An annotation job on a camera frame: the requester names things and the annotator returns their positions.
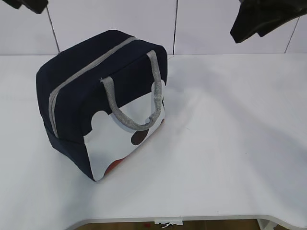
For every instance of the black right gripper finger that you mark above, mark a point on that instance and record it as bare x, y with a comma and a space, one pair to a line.
263, 16

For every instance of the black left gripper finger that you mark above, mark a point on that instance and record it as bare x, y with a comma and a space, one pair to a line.
30, 4

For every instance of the navy blue lunch bag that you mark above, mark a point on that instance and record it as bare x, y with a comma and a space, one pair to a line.
102, 98

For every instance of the white tape scrap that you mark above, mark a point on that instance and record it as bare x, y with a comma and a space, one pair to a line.
165, 223

